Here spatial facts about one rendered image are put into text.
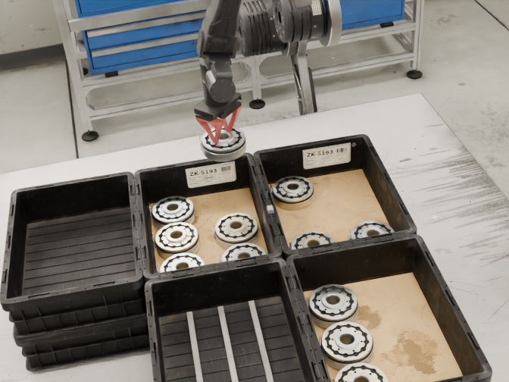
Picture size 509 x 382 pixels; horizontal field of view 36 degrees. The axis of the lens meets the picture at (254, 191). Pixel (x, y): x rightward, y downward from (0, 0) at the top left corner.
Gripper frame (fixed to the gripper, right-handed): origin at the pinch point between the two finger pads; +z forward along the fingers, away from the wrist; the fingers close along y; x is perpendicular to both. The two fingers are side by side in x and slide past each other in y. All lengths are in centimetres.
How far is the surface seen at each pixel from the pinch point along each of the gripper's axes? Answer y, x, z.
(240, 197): 4.6, 0.3, 22.1
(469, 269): 22, -55, 35
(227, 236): -11.7, -8.1, 19.3
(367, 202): 18.7, -28.5, 22.3
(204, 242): -13.8, -2.5, 22.1
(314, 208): 10.2, -18.4, 22.2
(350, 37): 186, 71, 77
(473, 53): 247, 32, 105
